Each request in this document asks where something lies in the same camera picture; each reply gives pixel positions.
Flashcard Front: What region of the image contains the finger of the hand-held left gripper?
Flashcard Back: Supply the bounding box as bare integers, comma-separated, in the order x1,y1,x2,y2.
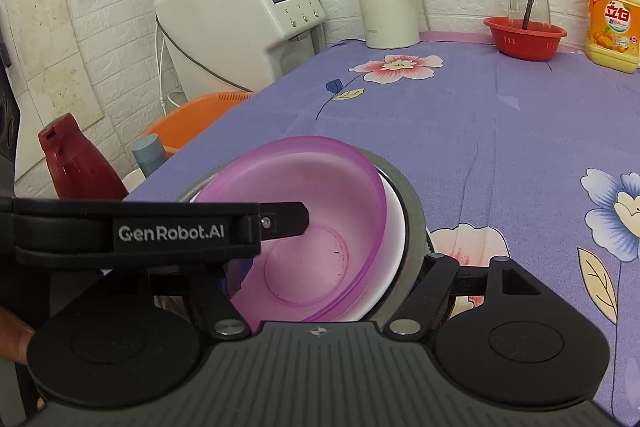
260,202,310,242

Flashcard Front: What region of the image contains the red thermos bottle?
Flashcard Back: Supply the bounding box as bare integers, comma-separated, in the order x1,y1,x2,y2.
38,113,128,200

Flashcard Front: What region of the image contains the grey cable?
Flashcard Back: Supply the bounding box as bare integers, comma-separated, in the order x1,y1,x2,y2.
156,14,253,94

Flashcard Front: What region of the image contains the grey-blue bottle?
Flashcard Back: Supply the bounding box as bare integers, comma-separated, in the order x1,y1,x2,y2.
131,134,169,181

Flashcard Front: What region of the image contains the stainless steel bowl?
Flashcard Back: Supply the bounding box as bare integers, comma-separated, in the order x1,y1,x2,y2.
175,147,429,324

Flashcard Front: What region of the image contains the white water dispenser with screen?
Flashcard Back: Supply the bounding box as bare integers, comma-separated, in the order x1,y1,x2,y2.
154,0,328,100

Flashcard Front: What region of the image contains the purple plastic bowl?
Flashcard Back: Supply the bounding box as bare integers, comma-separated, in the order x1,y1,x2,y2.
192,135,389,323

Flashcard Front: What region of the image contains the purple floral tablecloth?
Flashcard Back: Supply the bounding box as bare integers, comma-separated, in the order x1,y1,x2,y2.
122,29,640,427

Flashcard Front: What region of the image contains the beige marble slab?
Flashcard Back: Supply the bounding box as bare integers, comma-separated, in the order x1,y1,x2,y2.
0,0,106,182

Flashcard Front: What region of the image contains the red plastic basket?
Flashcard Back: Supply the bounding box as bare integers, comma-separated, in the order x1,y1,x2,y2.
483,17,567,62

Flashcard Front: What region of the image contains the yellow detergent pump bottle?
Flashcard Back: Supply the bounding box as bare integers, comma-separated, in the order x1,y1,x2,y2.
585,0,640,74

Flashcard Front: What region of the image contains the white ceramic bowl red print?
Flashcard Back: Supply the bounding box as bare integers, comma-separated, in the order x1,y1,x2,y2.
345,172,407,323

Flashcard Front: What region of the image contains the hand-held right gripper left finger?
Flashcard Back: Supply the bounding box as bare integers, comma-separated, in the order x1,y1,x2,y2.
50,264,253,342

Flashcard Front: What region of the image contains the orange plastic basin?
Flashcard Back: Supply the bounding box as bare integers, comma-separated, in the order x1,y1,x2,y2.
142,91,256,158

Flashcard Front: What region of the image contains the white cable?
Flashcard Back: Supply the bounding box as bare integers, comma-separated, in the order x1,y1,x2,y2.
156,27,187,118

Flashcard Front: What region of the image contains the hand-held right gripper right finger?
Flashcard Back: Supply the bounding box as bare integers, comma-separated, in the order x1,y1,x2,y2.
382,252,556,339

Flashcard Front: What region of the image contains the person's left hand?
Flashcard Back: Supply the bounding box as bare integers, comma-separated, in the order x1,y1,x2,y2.
0,309,47,413

